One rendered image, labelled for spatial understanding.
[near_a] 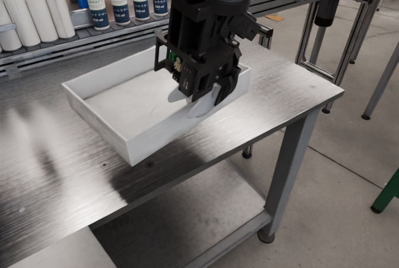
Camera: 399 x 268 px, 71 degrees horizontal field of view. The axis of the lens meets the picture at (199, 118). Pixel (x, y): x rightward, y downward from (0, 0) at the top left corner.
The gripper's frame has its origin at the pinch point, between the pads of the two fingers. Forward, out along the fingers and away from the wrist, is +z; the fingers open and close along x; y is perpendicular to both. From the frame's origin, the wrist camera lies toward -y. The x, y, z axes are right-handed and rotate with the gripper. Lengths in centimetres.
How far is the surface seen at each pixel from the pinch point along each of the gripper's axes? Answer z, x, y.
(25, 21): 18, -63, 1
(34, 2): 13, -63, -3
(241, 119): 15.4, 1.2, -17.9
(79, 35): 25, -59, -12
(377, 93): 71, 28, -161
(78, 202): 17.5, -6.8, 19.8
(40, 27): 21, -62, -2
